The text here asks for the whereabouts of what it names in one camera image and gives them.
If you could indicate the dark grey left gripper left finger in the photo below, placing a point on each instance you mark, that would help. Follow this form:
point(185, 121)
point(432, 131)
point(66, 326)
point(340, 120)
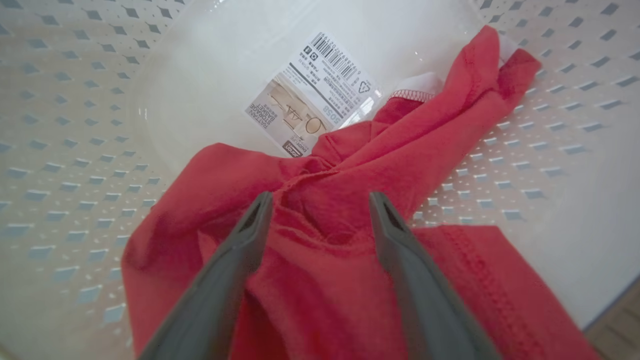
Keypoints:
point(210, 310)

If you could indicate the red shirt with print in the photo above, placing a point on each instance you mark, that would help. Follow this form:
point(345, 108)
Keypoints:
point(340, 175)

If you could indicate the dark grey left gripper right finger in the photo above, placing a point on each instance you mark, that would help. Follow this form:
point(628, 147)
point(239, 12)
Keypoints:
point(430, 310)

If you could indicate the cream perforated laundry basket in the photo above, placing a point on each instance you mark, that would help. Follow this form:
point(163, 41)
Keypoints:
point(75, 150)

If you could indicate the barcode product label sticker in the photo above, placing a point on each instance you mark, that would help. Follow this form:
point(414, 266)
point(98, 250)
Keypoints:
point(310, 90)

